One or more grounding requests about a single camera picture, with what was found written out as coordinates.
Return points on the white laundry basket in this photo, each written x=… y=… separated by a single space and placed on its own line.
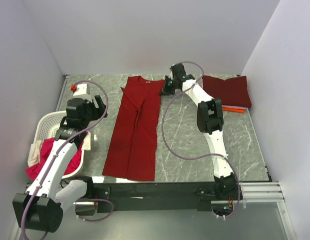
x=48 y=126

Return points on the pink t-shirt in basket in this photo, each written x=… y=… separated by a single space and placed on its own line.
x=73 y=167

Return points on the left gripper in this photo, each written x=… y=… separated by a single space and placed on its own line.
x=98 y=112

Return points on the beige t-shirt in basket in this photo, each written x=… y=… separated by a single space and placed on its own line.
x=34 y=152

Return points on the red t-shirt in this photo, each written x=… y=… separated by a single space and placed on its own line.
x=132 y=150

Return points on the black base beam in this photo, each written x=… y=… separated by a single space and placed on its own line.
x=163 y=195

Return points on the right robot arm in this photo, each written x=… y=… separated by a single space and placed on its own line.
x=183 y=79

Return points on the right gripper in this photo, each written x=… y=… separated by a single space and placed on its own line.
x=165 y=91

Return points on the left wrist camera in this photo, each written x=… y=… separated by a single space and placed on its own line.
x=81 y=91

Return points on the aluminium rail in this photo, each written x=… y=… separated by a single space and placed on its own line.
x=250 y=191

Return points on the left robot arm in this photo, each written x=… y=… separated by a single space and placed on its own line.
x=42 y=205

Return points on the folded maroon t-shirt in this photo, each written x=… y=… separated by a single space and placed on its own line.
x=232 y=91

